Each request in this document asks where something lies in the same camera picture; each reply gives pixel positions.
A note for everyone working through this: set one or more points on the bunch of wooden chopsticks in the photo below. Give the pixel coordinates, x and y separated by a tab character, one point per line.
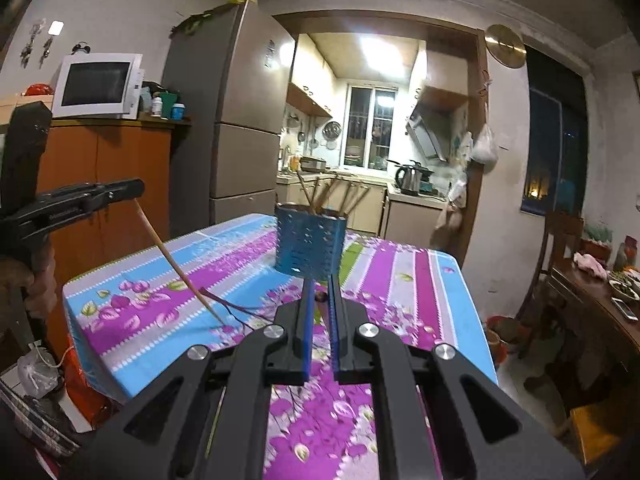
330	192

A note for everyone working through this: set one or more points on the hanging keys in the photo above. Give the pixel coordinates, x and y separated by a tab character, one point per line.
36	47

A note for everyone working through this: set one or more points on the floral purple tablecloth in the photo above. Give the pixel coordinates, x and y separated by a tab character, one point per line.
400	300

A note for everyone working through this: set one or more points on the kitchen ceiling lamp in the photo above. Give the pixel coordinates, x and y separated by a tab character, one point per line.
387	50

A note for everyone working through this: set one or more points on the pink cloth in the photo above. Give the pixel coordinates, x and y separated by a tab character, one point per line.
590	264

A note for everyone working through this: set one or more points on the white microwave oven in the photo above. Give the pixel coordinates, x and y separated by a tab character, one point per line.
95	85

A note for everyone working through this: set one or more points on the beige refrigerator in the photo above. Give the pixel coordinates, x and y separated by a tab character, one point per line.
240	125

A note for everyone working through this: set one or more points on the beige hanging bag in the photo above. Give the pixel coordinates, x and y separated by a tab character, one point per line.
452	215

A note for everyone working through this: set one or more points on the orange wooden cabinet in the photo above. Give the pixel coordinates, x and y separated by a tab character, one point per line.
120	160

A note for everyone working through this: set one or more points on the white hanging plastic bag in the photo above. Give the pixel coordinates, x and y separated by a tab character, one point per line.
485	147

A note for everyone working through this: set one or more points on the wooden stool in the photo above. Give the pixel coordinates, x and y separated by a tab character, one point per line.
600	430

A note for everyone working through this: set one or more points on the dark window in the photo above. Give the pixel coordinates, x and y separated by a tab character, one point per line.
555	145

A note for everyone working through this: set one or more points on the red bucket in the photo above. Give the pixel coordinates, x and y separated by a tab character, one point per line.
507	337

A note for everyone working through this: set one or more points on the plate of food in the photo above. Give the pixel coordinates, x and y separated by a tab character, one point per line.
625	285

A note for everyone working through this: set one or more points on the steel cooking pot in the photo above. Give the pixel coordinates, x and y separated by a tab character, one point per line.
312	164

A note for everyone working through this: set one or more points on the steel electric kettle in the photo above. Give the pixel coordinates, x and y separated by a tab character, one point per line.
409	180

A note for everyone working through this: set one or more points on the kitchen window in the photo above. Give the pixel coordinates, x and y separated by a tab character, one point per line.
372	125

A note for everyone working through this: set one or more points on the person's left hand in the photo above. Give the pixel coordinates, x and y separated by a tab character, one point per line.
44	285

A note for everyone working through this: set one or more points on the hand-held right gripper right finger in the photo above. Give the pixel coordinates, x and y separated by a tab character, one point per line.
336	340

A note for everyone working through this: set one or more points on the dark wooden side table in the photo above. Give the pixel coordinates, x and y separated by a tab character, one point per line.
595	320

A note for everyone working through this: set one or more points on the single wooden chopstick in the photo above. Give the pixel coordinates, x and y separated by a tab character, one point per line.
172	260

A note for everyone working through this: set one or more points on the green container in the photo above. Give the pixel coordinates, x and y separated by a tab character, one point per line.
169	99

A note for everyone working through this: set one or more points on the wooden wall cabinet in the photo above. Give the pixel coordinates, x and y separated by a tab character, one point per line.
310	100

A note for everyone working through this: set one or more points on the range hood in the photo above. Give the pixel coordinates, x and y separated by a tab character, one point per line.
427	132

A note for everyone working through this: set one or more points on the plaid cloth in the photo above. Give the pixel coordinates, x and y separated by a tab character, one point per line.
35	420

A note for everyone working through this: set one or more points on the white plastic bottle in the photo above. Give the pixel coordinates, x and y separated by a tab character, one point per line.
157	106

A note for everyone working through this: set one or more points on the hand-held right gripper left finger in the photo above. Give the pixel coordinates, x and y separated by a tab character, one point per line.
309	340

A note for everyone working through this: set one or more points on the orange plastic bag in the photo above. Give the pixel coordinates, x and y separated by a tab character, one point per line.
87	390

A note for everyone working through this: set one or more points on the smartphone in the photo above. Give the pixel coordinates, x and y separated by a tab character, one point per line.
625	309

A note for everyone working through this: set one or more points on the round gold wall plate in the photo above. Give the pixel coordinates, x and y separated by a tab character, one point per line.
506	46

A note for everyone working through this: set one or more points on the blue perforated chopstick holder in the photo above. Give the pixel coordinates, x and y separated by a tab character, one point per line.
310	242

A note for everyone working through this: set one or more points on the hanging steel strainer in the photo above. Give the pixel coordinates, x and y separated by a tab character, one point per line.
331	131

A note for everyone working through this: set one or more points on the red object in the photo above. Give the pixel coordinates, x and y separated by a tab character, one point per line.
39	90

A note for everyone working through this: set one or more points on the small white plastic bag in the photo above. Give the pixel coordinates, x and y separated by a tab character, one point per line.
36	376

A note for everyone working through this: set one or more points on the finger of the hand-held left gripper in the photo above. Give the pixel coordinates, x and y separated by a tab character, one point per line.
95	200

